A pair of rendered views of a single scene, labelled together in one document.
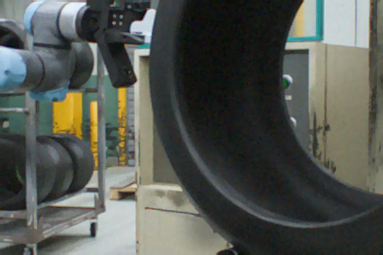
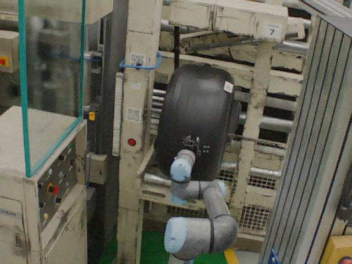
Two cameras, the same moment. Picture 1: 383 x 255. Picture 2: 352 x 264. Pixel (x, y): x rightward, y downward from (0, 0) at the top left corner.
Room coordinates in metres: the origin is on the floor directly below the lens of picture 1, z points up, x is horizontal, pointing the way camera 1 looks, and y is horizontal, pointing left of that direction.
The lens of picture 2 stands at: (2.23, 1.64, 2.28)
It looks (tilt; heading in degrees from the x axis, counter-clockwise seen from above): 27 degrees down; 242
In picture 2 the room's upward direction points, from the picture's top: 6 degrees clockwise
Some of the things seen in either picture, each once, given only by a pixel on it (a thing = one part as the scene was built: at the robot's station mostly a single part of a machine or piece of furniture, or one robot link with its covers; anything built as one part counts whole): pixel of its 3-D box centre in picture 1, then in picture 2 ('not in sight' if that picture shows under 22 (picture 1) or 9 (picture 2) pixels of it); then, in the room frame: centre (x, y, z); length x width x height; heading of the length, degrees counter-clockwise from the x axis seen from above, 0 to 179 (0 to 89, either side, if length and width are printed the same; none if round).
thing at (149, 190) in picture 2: not in sight; (172, 193); (1.22, -0.16, 0.83); 0.36 x 0.09 x 0.06; 142
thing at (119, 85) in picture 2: not in sight; (119, 114); (1.43, -0.44, 1.19); 0.05 x 0.04 x 0.48; 52
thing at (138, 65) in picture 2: not in sight; (141, 60); (1.35, -0.41, 1.49); 0.19 x 0.19 x 0.06; 52
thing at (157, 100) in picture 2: not in sight; (159, 109); (1.08, -0.70, 1.05); 0.20 x 0.15 x 0.30; 142
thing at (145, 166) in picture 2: not in sight; (148, 163); (1.27, -0.38, 0.90); 0.40 x 0.03 x 0.10; 52
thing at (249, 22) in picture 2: not in sight; (229, 15); (0.85, -0.43, 1.71); 0.61 x 0.25 x 0.15; 142
